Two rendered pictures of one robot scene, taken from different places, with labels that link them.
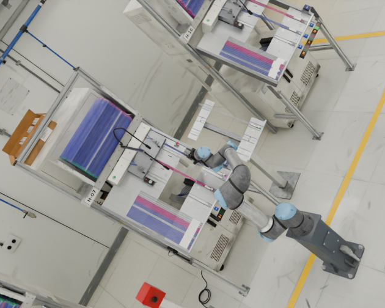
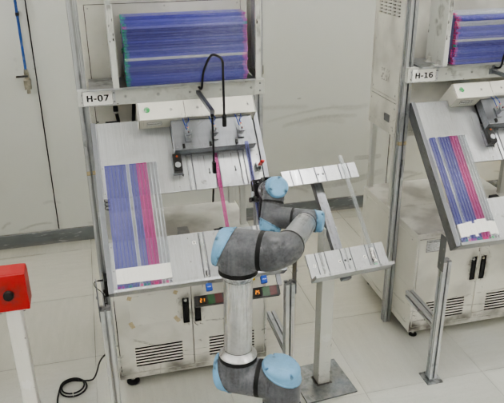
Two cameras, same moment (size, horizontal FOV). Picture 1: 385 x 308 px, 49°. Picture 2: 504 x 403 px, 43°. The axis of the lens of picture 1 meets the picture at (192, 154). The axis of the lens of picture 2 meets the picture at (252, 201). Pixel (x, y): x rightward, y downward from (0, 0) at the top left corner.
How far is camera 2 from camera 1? 73 cm
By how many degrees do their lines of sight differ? 10
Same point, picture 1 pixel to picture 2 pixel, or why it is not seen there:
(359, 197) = not seen: outside the picture
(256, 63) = (461, 197)
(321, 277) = not seen: outside the picture
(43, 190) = (71, 79)
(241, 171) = (290, 240)
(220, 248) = (159, 355)
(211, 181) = not seen: hidden behind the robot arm
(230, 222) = (208, 341)
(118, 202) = (116, 144)
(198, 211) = (186, 265)
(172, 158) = (234, 174)
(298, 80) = (483, 291)
